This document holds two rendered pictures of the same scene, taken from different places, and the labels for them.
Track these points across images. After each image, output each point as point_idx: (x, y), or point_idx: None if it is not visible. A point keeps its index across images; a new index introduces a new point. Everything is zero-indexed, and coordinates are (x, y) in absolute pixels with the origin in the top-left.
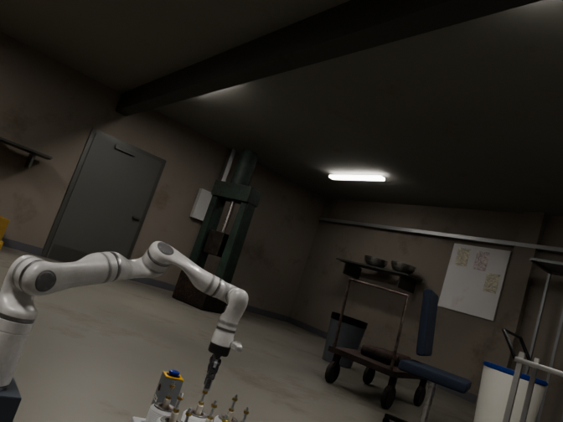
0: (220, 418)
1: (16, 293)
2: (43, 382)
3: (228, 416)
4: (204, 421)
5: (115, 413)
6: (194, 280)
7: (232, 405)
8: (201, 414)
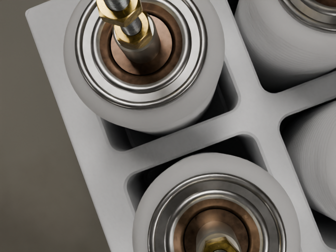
0: (183, 92)
1: None
2: None
3: (157, 45)
4: (280, 187)
5: None
6: None
7: (136, 21)
8: (197, 216)
